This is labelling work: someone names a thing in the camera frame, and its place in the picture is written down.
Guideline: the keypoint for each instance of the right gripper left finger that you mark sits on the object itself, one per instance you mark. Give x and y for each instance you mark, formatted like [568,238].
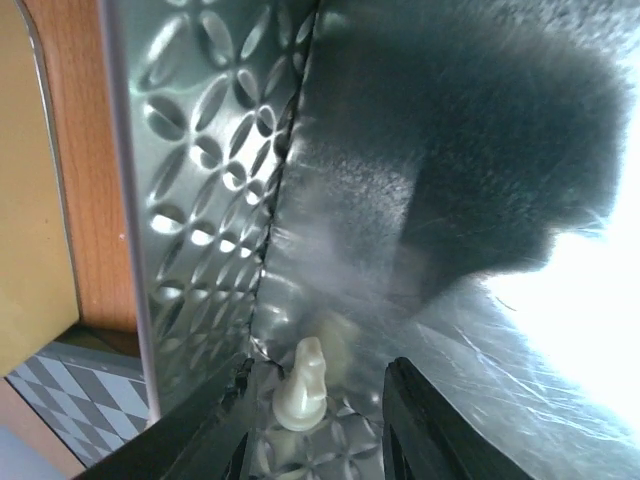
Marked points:
[210,435]

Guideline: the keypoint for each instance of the pink square tin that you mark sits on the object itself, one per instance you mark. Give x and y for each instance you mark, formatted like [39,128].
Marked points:
[453,182]

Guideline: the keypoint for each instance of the gold square tin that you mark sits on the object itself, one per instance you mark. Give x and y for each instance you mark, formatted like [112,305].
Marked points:
[38,293]

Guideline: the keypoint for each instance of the black and silver chessboard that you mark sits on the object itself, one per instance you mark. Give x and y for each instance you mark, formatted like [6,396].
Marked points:
[88,387]

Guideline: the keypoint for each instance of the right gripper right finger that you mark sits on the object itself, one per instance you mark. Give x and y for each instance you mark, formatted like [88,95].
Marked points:
[425,437]

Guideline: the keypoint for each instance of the white chess knight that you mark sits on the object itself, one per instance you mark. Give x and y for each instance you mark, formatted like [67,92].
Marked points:
[300,400]

